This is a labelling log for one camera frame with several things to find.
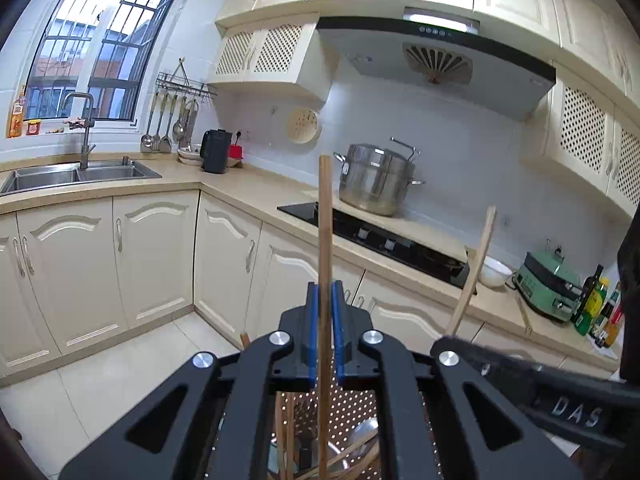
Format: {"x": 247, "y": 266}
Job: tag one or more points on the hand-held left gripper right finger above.
{"x": 337, "y": 340}

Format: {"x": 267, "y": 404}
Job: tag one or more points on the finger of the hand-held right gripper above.
{"x": 495, "y": 367}

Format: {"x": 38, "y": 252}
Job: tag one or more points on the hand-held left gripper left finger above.
{"x": 313, "y": 340}

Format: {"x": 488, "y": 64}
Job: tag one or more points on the light wooden chopstick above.
{"x": 475, "y": 265}
{"x": 325, "y": 235}

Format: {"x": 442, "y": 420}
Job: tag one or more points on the pink cup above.
{"x": 350, "y": 467}

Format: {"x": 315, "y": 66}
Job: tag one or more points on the thin wooden chopstick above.
{"x": 522, "y": 312}

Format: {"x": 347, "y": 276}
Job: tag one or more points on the white tray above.
{"x": 602, "y": 349}

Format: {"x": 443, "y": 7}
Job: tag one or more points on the brown polka dot tablecloth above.
{"x": 350, "y": 405}

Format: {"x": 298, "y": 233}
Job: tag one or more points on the red label sauce bottle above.
{"x": 615, "y": 330}

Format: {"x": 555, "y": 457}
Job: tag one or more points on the green bottle yellow label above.
{"x": 590, "y": 315}

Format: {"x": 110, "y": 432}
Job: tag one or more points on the white bowl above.
{"x": 495, "y": 275}

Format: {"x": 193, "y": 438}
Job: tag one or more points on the green electric cooker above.
{"x": 545, "y": 285}

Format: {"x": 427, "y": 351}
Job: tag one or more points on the dark sauce bottle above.
{"x": 609, "y": 310}

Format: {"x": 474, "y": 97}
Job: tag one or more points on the black glass cooktop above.
{"x": 350, "y": 230}

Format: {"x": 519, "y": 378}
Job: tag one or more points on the dark green glass bottle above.
{"x": 590, "y": 290}

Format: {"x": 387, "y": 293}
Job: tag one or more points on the stainless steel steamer pot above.
{"x": 372, "y": 180}

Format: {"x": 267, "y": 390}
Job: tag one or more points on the red container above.
{"x": 236, "y": 151}

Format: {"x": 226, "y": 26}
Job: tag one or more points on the black electric kettle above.
{"x": 216, "y": 152}

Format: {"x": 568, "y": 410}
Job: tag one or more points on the round bamboo board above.
{"x": 303, "y": 125}

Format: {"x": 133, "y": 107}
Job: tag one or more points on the stacked white dishes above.
{"x": 189, "y": 156}

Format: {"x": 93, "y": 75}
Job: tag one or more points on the metal cooking utensil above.
{"x": 166, "y": 145}
{"x": 156, "y": 142}
{"x": 146, "y": 142}
{"x": 179, "y": 130}
{"x": 190, "y": 130}

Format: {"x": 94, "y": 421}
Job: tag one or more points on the cream lattice door cabinet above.
{"x": 580, "y": 125}
{"x": 280, "y": 47}

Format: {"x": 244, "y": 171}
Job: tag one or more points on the range hood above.
{"x": 490, "y": 85}

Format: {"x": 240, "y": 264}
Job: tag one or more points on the metal faucet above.
{"x": 86, "y": 150}

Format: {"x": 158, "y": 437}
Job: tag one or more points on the stainless steel sink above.
{"x": 45, "y": 177}

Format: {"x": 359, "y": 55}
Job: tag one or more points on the small red jar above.
{"x": 33, "y": 127}

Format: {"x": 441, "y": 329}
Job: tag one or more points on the kitchen window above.
{"x": 115, "y": 35}

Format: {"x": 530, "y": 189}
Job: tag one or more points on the orange bottle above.
{"x": 16, "y": 120}

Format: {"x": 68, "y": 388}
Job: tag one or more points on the wall utensil rack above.
{"x": 185, "y": 87}

